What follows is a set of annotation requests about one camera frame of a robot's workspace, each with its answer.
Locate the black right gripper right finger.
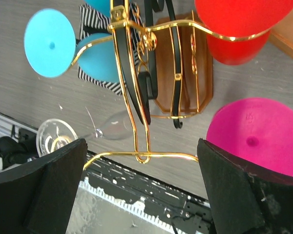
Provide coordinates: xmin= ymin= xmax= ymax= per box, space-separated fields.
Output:
xmin=197 ymin=139 xmax=293 ymax=234

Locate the light blue wine glass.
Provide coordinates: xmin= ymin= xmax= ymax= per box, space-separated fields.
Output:
xmin=84 ymin=0 xmax=110 ymax=17
xmin=24 ymin=8 xmax=119 ymax=82

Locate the magenta plastic wine glass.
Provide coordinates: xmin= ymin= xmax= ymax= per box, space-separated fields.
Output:
xmin=206 ymin=97 xmax=293 ymax=176

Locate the light blue front wine glass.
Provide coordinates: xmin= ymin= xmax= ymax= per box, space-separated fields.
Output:
xmin=24 ymin=8 xmax=119 ymax=82

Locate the red plastic wine glass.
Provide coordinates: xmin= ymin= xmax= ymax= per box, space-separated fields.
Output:
xmin=195 ymin=0 xmax=293 ymax=65

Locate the gold wire wine glass rack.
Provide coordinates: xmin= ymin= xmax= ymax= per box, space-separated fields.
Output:
xmin=70 ymin=0 xmax=272 ymax=164

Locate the aluminium front rail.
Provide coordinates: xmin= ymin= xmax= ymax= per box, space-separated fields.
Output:
xmin=0 ymin=113 xmax=37 ymax=139

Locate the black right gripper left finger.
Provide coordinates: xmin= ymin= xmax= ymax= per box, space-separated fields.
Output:
xmin=0 ymin=139 xmax=87 ymax=234

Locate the black white striped bag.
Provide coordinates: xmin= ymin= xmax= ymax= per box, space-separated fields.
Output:
xmin=77 ymin=2 xmax=147 ymax=96

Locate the light blue rear wine glass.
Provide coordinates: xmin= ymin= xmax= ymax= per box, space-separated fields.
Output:
xmin=84 ymin=0 xmax=110 ymax=17

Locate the clear glass wine glass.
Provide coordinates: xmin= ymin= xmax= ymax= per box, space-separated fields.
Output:
xmin=36 ymin=110 xmax=132 ymax=157

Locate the wooden compartment tray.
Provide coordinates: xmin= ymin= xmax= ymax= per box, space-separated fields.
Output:
xmin=269 ymin=10 xmax=293 ymax=59

